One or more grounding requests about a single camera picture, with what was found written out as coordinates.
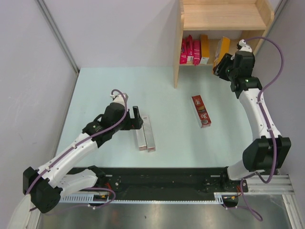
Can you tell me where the orange toothpaste box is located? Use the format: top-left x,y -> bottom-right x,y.
213,37 -> 231,68

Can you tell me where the gold R&O toothpaste box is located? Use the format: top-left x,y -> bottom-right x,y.
200,34 -> 210,65

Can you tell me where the pink toothpaste box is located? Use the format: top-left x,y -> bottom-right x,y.
180,39 -> 187,64
193,40 -> 201,66
186,35 -> 193,62

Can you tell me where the red 3D toothpaste box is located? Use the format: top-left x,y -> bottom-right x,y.
192,95 -> 212,128

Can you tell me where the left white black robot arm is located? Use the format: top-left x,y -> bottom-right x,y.
23,102 -> 143,213

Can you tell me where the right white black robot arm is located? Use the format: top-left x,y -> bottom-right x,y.
213,51 -> 291,191

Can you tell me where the wooden two-tier shelf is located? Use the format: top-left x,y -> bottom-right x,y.
173,0 -> 275,87

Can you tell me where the right silver toothpaste box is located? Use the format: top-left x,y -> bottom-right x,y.
142,115 -> 156,152

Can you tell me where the silver toothpaste box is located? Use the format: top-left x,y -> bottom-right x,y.
136,128 -> 147,151
142,115 -> 156,152

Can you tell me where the left silver toothpaste box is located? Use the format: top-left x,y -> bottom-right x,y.
136,128 -> 147,151

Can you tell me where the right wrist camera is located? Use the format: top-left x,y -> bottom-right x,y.
236,39 -> 253,52

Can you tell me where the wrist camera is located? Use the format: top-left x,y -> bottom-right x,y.
236,39 -> 253,52
110,93 -> 129,105

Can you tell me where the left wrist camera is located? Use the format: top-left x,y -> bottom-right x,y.
110,93 -> 129,105

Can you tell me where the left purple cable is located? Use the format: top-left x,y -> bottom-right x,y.
23,89 -> 128,215

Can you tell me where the white slotted cable duct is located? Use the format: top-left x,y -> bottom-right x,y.
59,192 -> 238,206

